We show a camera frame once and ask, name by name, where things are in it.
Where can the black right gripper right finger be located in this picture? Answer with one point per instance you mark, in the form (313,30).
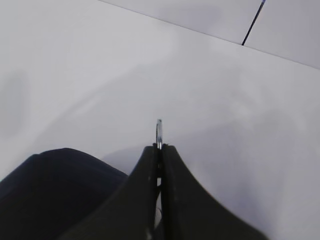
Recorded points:
(189,212)

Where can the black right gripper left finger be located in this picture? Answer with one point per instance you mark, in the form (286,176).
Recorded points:
(129,214)

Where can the navy insulated lunch bag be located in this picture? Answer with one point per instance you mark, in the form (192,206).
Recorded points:
(52,191)

